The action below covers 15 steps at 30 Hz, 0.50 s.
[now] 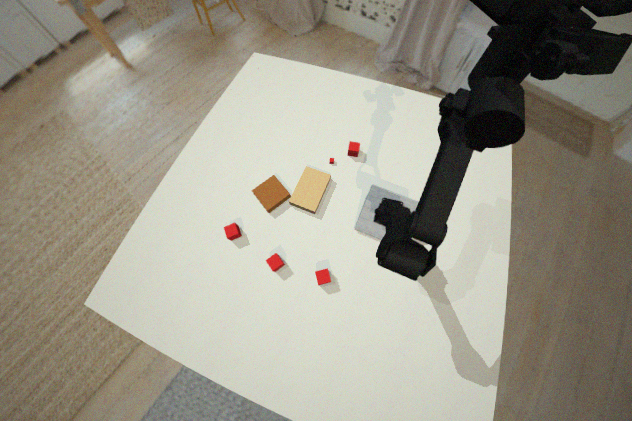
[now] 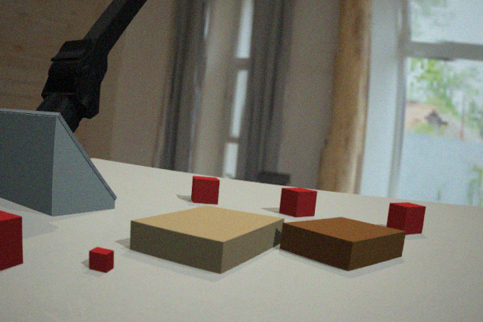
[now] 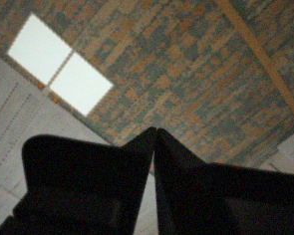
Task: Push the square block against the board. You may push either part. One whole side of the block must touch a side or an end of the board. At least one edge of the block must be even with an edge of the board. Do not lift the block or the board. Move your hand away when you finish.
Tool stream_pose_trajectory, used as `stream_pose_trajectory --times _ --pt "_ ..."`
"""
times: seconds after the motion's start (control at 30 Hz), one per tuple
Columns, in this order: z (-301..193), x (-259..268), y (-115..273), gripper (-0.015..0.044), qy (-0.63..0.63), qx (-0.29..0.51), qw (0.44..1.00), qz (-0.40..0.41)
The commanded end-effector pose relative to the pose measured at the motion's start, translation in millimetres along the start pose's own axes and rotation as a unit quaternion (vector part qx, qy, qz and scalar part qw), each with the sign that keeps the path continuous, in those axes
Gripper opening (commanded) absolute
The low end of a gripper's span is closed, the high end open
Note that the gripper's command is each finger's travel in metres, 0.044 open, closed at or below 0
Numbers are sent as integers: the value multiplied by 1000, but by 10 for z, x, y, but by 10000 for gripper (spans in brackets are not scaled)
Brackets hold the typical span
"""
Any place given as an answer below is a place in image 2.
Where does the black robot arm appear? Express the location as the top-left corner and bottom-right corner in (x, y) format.
(35, 0), (147, 133)

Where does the tan rectangular block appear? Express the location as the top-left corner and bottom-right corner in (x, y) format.
(130, 206), (284, 274)

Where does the brown square block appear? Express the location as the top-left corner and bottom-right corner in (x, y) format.
(280, 217), (406, 271)

